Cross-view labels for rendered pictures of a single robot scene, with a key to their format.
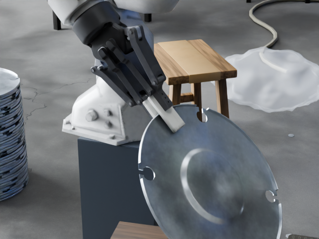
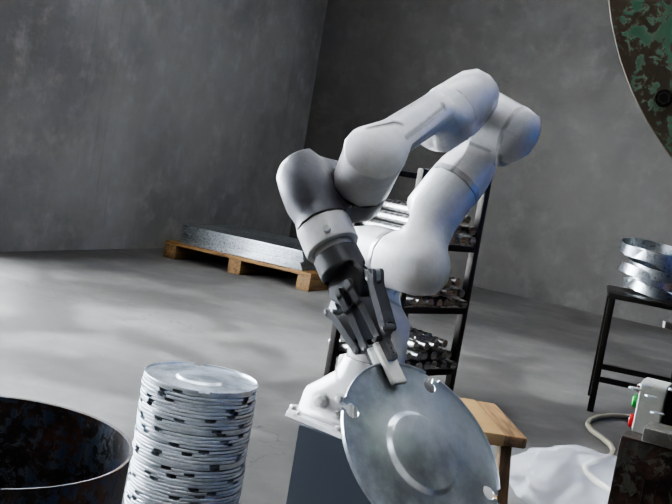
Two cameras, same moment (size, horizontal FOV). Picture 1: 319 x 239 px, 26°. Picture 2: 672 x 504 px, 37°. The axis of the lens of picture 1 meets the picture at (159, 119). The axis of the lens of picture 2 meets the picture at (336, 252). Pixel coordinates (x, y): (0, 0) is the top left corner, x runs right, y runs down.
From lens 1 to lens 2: 53 cm
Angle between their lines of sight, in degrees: 22
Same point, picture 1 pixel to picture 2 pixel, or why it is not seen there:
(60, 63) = not seen: hidden behind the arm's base
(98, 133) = (323, 423)
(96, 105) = (329, 389)
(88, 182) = (299, 481)
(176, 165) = (385, 416)
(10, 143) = (226, 458)
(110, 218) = not seen: outside the picture
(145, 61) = (377, 304)
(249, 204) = (460, 488)
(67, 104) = not seen: hidden behind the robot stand
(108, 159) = (328, 454)
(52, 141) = (279, 488)
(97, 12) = (341, 248)
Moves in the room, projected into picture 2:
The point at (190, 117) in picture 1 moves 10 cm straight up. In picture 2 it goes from (415, 381) to (427, 317)
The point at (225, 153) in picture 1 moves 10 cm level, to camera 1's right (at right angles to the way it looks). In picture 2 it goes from (446, 430) to (513, 445)
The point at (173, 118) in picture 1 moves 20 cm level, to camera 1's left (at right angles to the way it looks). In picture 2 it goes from (395, 371) to (267, 344)
